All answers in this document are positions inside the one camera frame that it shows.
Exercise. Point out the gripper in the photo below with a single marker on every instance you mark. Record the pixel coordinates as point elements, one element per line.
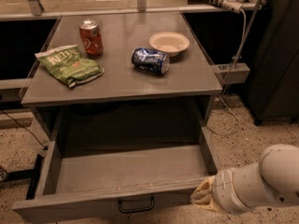
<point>222,188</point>

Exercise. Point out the grey top drawer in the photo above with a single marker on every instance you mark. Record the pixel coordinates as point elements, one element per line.
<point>84,175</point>

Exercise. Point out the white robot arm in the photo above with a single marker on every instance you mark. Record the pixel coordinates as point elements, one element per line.
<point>273,180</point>

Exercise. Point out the grey drawer cabinet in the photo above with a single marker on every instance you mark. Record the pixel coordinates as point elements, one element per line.
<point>128,108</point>

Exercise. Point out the blue soda can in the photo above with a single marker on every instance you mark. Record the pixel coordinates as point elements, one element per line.
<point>151,60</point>

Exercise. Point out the white paper bowl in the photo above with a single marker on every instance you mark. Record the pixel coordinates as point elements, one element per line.
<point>169,42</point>

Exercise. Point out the green chip bag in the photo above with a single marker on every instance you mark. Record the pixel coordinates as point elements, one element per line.
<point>68,65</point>

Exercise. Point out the orange soda can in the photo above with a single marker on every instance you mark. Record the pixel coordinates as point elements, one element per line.
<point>91,38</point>

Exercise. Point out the white power strip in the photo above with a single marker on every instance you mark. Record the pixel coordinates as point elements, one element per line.
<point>230,5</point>

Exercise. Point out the black drawer handle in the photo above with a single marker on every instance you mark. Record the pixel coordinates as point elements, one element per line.
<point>136,206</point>

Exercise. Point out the grey metal bracket box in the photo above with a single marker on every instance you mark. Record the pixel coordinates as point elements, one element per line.
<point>228,75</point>

